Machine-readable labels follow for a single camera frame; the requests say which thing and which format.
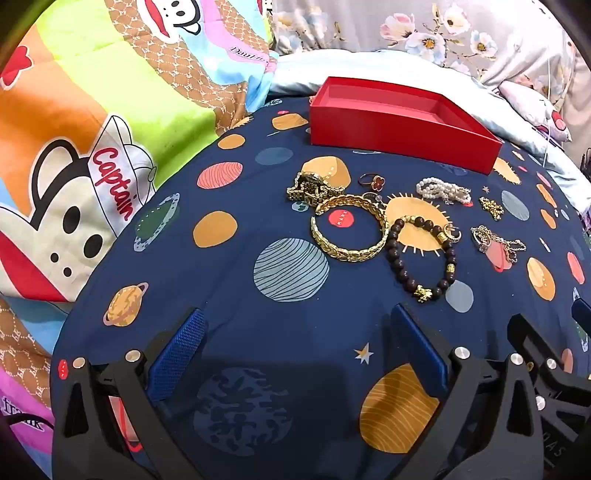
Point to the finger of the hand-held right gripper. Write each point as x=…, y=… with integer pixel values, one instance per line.
x=545, y=346
x=582, y=314

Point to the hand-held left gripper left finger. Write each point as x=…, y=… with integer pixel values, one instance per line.
x=180, y=350

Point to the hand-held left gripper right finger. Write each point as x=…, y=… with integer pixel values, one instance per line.
x=420, y=350

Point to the red cardboard box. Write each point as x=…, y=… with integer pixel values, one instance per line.
x=397, y=129

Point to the navy planet print bedsheet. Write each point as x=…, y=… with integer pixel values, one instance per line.
x=231, y=286

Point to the gold hoop earring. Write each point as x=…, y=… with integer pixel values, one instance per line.
x=451, y=234
x=373, y=197

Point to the gold wrist watch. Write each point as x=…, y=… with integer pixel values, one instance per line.
x=307, y=184

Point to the pink pillow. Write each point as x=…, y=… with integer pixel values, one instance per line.
x=535, y=106

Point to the colourful cartoon monkey blanket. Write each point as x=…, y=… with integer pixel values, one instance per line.
x=92, y=92

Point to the light blue quilt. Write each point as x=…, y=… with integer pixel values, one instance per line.
x=369, y=69

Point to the grey floral bedsheet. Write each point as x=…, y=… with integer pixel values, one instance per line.
x=415, y=27

